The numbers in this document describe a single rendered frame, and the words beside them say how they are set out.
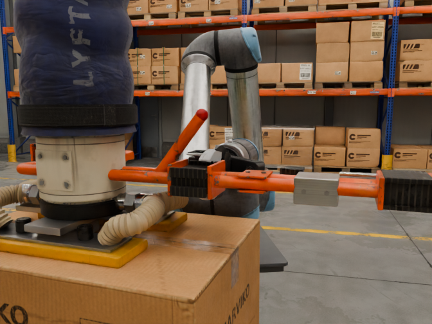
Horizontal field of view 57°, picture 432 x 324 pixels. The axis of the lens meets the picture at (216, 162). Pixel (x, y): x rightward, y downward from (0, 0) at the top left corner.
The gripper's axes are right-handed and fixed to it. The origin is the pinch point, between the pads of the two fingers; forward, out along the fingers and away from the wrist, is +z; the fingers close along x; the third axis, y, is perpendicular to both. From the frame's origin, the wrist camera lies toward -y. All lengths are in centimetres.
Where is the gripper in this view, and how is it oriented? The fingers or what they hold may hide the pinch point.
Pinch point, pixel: (206, 177)
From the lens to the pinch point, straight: 73.2
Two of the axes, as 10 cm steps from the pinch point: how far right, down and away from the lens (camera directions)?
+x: 0.0, -9.9, -1.5
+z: -3.1, 1.4, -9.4
